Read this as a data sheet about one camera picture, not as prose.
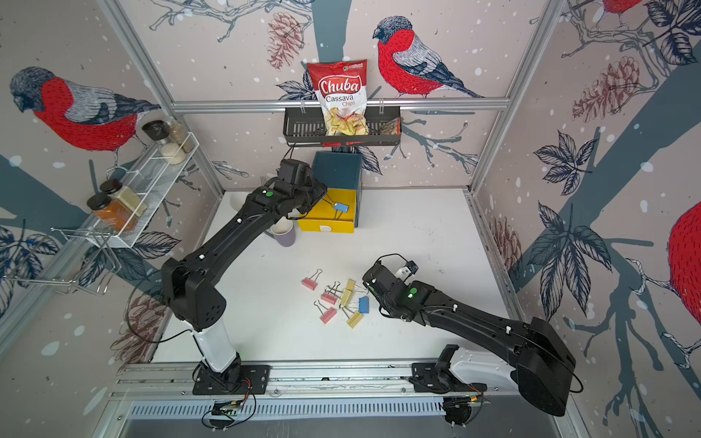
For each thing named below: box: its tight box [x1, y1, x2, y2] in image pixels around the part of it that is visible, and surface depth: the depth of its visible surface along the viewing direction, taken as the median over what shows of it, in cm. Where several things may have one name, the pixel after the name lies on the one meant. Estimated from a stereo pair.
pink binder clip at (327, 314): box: [313, 299, 337, 324], surface depth 87 cm
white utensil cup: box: [230, 191, 252, 213], surface depth 100 cm
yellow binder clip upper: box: [339, 278, 369, 308], surface depth 90 cm
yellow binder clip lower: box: [338, 303, 365, 329], surface depth 86 cm
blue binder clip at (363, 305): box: [357, 295, 370, 314], surface depth 90 cm
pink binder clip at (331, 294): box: [321, 281, 344, 305], surface depth 92 cm
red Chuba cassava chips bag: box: [306, 59, 369, 136], surface depth 84 cm
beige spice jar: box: [99, 178, 148, 217], surface depth 68 cm
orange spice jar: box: [86, 193, 138, 233], surface depth 65 cm
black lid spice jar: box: [141, 119, 187, 166], surface depth 83 cm
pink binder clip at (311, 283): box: [301, 268, 324, 292], surface depth 94 cm
